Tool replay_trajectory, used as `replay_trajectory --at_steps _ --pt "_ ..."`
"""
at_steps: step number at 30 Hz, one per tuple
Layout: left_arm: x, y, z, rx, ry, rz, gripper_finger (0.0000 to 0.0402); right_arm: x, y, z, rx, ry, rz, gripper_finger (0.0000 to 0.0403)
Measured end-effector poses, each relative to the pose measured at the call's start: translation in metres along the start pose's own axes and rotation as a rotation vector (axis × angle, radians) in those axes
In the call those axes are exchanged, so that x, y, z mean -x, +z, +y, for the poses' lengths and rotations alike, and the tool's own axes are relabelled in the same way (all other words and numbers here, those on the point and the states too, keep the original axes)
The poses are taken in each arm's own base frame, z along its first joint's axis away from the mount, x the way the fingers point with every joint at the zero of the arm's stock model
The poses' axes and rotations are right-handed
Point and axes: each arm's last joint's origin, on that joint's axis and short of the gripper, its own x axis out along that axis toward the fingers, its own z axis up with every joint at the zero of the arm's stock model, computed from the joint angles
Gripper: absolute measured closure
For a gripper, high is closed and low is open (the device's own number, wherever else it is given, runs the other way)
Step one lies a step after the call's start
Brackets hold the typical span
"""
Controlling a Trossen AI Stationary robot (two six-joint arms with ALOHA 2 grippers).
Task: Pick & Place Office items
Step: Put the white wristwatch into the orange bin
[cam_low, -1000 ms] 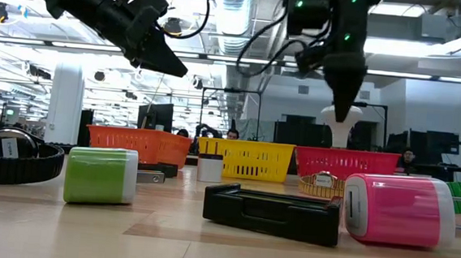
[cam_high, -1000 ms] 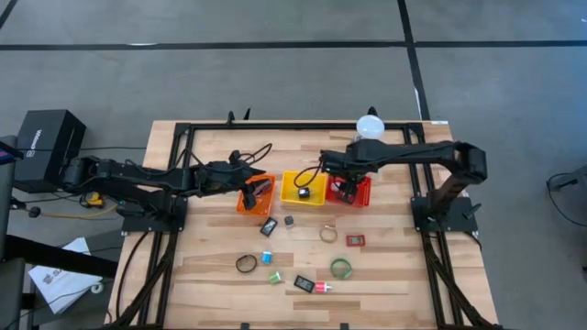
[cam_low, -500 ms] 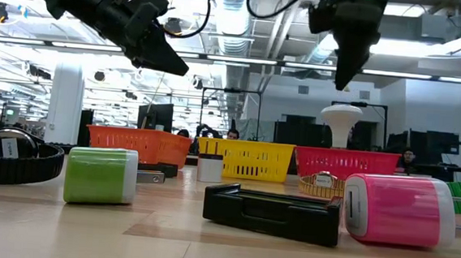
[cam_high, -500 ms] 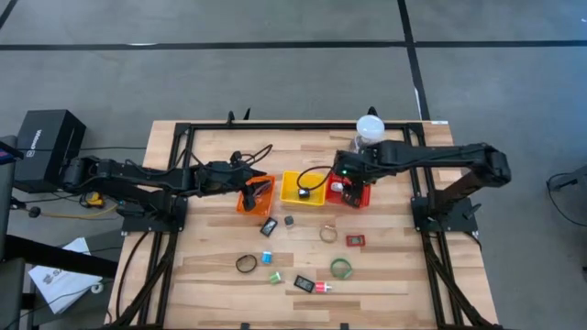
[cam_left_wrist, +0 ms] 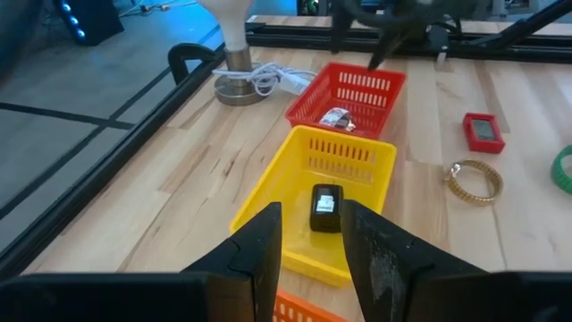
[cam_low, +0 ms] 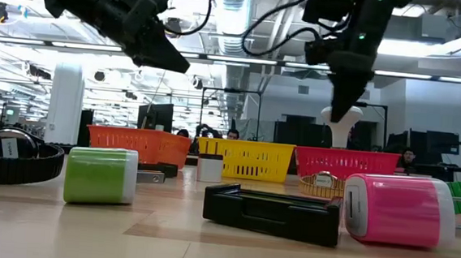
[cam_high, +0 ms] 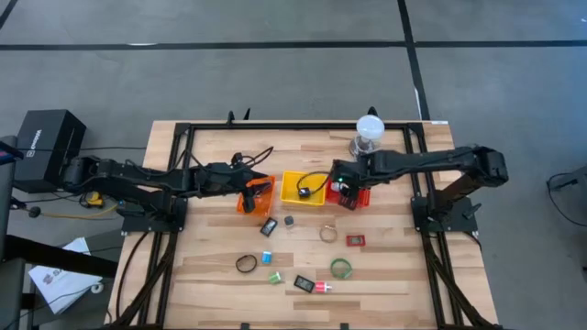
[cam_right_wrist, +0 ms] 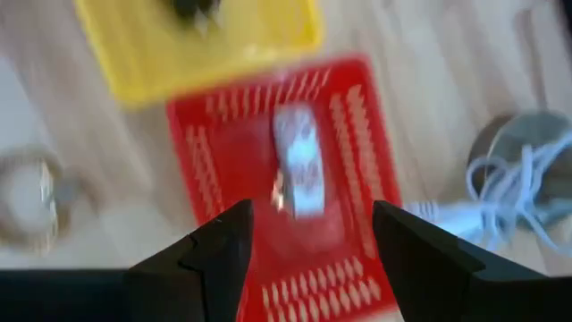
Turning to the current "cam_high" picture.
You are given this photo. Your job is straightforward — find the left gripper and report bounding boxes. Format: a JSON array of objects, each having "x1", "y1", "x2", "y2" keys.
[{"x1": 201, "y1": 153, "x2": 272, "y2": 215}]

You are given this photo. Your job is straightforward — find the gold wristwatch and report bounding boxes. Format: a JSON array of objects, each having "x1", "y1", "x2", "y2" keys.
[{"x1": 318, "y1": 224, "x2": 338, "y2": 244}]

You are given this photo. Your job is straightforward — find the black wristwatch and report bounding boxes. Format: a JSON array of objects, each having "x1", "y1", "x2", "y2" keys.
[{"x1": 235, "y1": 254, "x2": 259, "y2": 274}]

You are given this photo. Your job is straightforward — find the green wristwatch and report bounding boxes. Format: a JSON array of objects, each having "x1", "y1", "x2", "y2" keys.
[{"x1": 329, "y1": 258, "x2": 354, "y2": 281}]

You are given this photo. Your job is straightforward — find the black rectangular holder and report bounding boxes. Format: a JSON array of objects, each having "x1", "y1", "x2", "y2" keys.
[{"x1": 293, "y1": 273, "x2": 316, "y2": 293}]

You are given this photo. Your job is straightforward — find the orange plastic basket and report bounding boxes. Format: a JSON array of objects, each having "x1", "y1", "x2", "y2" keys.
[{"x1": 236, "y1": 175, "x2": 277, "y2": 217}]

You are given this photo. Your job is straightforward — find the red plastic basket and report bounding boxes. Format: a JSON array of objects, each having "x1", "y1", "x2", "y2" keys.
[{"x1": 324, "y1": 181, "x2": 371, "y2": 210}]

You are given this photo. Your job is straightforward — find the yellow plastic basket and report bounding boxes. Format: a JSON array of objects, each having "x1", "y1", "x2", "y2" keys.
[{"x1": 280, "y1": 170, "x2": 328, "y2": 207}]

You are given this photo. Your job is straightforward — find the white light bulb lamp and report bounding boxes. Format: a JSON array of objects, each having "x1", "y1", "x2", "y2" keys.
[{"x1": 348, "y1": 114, "x2": 386, "y2": 158}]

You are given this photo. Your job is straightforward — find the black cardboard box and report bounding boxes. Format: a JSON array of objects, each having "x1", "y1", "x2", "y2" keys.
[{"x1": 13, "y1": 108, "x2": 87, "y2": 193}]

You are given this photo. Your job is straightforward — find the white paper sheets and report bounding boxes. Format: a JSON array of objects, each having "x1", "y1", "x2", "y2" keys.
[{"x1": 28, "y1": 236, "x2": 105, "y2": 316}]

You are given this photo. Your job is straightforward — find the dark side desk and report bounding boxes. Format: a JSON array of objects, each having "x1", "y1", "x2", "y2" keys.
[{"x1": 0, "y1": 135, "x2": 118, "y2": 330}]

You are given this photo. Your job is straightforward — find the black left camera cable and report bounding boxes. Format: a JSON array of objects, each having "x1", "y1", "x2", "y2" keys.
[{"x1": 238, "y1": 146, "x2": 275, "y2": 169}]

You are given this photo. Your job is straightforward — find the black camera cable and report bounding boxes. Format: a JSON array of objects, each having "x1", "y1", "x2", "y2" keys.
[
  {"x1": 238, "y1": 146, "x2": 275, "y2": 169},
  {"x1": 296, "y1": 170, "x2": 332, "y2": 193}
]

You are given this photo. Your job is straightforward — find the black right camera cable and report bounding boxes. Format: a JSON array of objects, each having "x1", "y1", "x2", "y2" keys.
[{"x1": 296, "y1": 170, "x2": 332, "y2": 193}]

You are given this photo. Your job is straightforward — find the black metal table frame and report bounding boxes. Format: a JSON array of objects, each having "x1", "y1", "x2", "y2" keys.
[{"x1": 109, "y1": 119, "x2": 501, "y2": 330}]

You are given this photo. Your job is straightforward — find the yellow floor cable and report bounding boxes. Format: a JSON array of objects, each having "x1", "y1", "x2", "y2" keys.
[{"x1": 40, "y1": 203, "x2": 119, "y2": 220}]

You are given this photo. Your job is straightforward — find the black floor cable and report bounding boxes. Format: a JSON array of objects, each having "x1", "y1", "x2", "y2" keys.
[{"x1": 545, "y1": 165, "x2": 587, "y2": 228}]

